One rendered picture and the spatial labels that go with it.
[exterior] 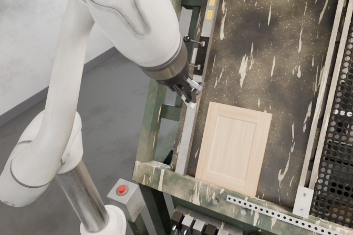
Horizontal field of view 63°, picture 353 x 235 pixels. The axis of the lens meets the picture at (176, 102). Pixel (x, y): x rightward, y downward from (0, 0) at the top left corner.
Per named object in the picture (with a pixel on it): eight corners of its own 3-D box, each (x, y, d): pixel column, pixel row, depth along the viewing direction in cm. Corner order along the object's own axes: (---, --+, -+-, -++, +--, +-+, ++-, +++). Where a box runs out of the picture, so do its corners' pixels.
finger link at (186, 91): (180, 66, 58) (186, 68, 57) (194, 88, 68) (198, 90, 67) (170, 82, 57) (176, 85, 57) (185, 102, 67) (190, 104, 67)
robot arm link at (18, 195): (-8, 174, 62) (24, 129, 73) (-25, 205, 72) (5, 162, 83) (49, 199, 66) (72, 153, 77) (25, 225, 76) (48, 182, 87)
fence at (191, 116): (177, 171, 157) (174, 172, 153) (211, -4, 152) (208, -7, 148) (186, 173, 155) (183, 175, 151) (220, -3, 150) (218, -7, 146)
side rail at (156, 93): (145, 157, 173) (135, 160, 163) (179, -27, 167) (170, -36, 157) (154, 160, 171) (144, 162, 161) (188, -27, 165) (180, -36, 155)
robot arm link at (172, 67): (148, 12, 50) (159, 32, 55) (118, 55, 49) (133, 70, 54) (191, 30, 46) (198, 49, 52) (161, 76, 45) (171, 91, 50)
